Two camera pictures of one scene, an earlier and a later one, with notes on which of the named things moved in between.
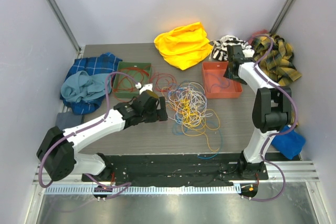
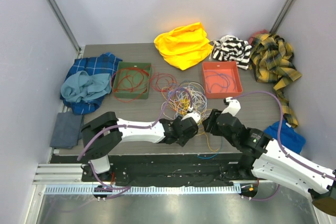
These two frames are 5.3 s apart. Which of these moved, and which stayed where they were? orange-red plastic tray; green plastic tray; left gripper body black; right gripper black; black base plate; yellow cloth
Moved: right gripper black; left gripper body black
Stayed: black base plate; orange-red plastic tray; green plastic tray; yellow cloth
